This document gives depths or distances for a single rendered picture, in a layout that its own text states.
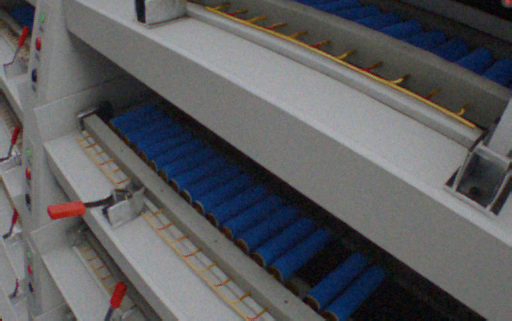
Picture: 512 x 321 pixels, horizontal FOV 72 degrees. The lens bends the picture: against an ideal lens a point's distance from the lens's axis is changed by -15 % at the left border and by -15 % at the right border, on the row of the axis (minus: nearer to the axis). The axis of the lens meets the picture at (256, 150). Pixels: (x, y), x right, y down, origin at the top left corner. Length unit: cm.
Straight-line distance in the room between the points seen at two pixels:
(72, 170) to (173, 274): 19
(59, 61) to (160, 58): 23
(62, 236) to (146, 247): 29
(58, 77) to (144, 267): 26
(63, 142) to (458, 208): 46
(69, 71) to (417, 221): 44
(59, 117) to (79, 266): 22
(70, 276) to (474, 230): 54
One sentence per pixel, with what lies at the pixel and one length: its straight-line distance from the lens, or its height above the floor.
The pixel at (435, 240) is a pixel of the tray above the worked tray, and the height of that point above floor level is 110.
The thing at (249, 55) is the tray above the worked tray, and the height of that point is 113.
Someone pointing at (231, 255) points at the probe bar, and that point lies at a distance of 34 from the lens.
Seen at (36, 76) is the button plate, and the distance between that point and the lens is 56.
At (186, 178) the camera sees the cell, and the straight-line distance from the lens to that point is 42.
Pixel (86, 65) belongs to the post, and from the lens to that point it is 53.
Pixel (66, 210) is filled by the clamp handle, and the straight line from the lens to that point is 38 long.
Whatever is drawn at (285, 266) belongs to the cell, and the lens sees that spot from 34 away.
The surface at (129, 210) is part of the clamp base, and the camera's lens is 41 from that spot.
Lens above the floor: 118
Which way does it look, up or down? 22 degrees down
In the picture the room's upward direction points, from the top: 18 degrees clockwise
